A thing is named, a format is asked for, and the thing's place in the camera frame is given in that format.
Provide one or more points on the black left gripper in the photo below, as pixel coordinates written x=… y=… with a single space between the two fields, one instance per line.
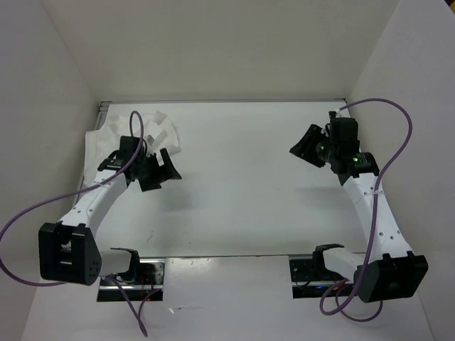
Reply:
x=161 y=174

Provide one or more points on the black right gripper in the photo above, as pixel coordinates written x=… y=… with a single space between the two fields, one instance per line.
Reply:
x=304 y=148

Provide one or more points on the white pleated skirt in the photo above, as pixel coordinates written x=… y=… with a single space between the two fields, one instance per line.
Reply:
x=159 y=133

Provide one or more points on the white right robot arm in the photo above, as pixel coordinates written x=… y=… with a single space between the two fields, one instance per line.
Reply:
x=389 y=269

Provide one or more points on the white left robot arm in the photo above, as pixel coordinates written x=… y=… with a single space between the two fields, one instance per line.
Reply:
x=67 y=248

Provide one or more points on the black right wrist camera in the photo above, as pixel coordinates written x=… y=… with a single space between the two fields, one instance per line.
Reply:
x=343 y=131

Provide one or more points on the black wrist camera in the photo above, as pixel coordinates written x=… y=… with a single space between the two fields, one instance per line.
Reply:
x=120 y=157
x=343 y=131

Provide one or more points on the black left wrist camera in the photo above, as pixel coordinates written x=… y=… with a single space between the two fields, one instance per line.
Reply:
x=120 y=157

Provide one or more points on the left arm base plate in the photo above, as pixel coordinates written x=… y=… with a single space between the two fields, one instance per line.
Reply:
x=146 y=285

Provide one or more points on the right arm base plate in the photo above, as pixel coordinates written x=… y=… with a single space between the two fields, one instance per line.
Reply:
x=307 y=281

